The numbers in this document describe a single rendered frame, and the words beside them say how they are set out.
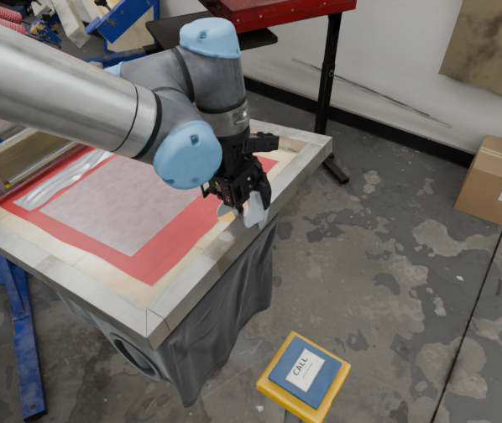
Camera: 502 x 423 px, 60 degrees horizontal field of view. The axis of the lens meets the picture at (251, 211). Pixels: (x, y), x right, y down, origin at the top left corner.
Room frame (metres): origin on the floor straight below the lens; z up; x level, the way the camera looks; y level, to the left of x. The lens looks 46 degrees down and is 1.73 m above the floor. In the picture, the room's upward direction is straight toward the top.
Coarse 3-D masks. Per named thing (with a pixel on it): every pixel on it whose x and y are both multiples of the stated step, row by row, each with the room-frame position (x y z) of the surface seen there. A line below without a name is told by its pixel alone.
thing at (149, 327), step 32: (256, 128) 0.86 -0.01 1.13; (288, 128) 0.84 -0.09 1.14; (320, 160) 0.74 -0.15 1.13; (288, 192) 0.63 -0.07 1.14; (256, 224) 0.54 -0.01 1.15; (32, 256) 0.49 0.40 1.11; (224, 256) 0.46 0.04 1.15; (64, 288) 0.42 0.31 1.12; (96, 288) 0.41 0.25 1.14; (192, 288) 0.39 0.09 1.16; (128, 320) 0.34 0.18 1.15; (160, 320) 0.33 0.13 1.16
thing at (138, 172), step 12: (84, 144) 0.93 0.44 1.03; (72, 156) 0.88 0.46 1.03; (120, 156) 0.86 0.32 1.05; (96, 168) 0.81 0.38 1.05; (108, 168) 0.81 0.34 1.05; (120, 168) 0.80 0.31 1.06; (132, 168) 0.80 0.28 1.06; (144, 168) 0.79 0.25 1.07; (264, 168) 0.74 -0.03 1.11; (132, 180) 0.75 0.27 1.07; (144, 180) 0.74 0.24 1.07; (156, 180) 0.74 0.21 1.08; (168, 192) 0.69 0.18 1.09; (180, 192) 0.68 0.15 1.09; (192, 192) 0.68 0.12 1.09; (192, 204) 0.64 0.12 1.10; (204, 204) 0.64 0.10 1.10; (216, 204) 0.63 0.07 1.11
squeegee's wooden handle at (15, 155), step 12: (24, 132) 0.85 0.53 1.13; (36, 132) 0.85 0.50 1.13; (12, 144) 0.80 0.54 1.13; (24, 144) 0.81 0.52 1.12; (36, 144) 0.83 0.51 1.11; (48, 144) 0.85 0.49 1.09; (60, 144) 0.87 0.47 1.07; (0, 156) 0.76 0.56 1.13; (12, 156) 0.78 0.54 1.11; (24, 156) 0.80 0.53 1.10; (36, 156) 0.82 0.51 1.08; (0, 168) 0.75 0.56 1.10; (12, 168) 0.77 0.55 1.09; (24, 168) 0.79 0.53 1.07
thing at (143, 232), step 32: (64, 160) 0.86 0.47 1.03; (64, 192) 0.73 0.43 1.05; (96, 192) 0.71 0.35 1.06; (128, 192) 0.70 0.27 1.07; (160, 192) 0.69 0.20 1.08; (64, 224) 0.61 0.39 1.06; (96, 224) 0.60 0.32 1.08; (128, 224) 0.59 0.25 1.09; (160, 224) 0.59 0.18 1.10; (192, 224) 0.58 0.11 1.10; (128, 256) 0.50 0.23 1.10; (160, 256) 0.50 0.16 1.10
